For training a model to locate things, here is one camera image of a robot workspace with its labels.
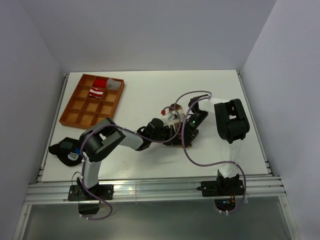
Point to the rolled grey sock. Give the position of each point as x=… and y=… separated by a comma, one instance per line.
x=112, y=84

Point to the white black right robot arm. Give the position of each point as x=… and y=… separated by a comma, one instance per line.
x=232, y=127

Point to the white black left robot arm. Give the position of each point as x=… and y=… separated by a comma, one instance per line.
x=101, y=139

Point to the brown wooden compartment tray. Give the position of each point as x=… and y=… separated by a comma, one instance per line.
x=82, y=111

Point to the aluminium front rail frame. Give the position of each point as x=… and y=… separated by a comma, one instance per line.
x=149, y=190

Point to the rolled red sock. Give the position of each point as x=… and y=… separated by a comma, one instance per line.
x=99, y=83

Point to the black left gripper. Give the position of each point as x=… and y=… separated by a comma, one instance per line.
x=170, y=131

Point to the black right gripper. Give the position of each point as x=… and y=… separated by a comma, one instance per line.
x=190, y=134

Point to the red white striped sock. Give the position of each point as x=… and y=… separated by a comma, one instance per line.
x=95, y=93

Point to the black patterned sock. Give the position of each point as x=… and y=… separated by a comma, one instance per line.
x=67, y=151

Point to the brown beige striped sock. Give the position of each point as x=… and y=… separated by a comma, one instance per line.
x=175, y=126

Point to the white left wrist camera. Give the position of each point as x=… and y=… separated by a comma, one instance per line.
x=168, y=115

